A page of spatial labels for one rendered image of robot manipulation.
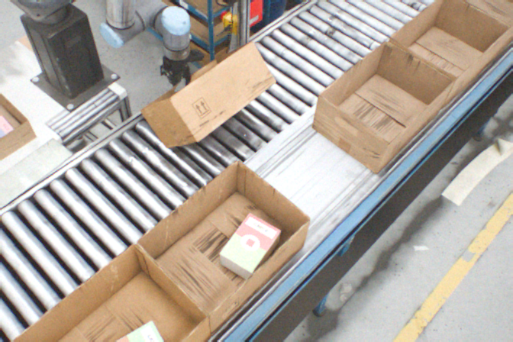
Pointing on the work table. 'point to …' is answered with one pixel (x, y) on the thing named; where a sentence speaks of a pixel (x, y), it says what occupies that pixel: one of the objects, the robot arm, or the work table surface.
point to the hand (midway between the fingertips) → (182, 86)
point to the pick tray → (24, 130)
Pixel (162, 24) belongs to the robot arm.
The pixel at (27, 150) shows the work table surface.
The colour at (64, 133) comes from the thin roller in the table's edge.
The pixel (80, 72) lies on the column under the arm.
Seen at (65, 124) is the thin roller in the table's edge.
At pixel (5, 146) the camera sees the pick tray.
